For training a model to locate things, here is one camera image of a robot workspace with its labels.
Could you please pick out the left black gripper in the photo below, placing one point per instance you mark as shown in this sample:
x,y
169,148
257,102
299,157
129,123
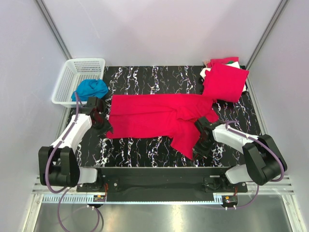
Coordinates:
x,y
107,127

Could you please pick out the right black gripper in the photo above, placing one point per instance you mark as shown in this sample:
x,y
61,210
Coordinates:
x,y
200,152

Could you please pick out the red t-shirt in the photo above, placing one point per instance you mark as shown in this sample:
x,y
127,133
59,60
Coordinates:
x,y
171,115
223,82

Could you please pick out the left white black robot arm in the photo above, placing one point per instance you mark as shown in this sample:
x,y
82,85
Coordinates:
x,y
58,166

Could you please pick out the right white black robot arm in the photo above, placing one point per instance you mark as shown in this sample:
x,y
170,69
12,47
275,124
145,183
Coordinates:
x,y
263,160

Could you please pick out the folded red t-shirt on stack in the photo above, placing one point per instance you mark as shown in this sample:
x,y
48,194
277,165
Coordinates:
x,y
223,82

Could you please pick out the stack of folded shirts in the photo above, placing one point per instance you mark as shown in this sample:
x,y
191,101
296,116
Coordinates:
x,y
230,61

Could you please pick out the blue crumpled t-shirt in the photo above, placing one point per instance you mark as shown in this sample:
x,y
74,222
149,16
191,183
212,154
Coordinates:
x,y
90,88

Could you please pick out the right small controller board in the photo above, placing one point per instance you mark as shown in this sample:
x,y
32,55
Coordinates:
x,y
231,199

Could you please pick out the small controller board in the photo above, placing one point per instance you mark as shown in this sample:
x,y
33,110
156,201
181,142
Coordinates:
x,y
231,199
99,198

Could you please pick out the white plastic basket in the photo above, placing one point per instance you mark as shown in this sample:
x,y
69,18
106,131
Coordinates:
x,y
73,72

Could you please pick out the left small controller board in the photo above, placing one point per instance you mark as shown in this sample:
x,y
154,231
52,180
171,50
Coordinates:
x,y
99,198

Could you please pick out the aluminium front rail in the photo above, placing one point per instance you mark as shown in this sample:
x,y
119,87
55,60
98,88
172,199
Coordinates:
x,y
119,192

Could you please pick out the left aluminium corner post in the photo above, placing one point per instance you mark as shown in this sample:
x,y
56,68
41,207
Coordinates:
x,y
53,28

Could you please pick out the aluminium corner post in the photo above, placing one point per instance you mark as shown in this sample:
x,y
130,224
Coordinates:
x,y
269,28
53,28

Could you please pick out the right aluminium corner post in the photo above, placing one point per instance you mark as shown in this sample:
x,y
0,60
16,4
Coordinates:
x,y
269,28

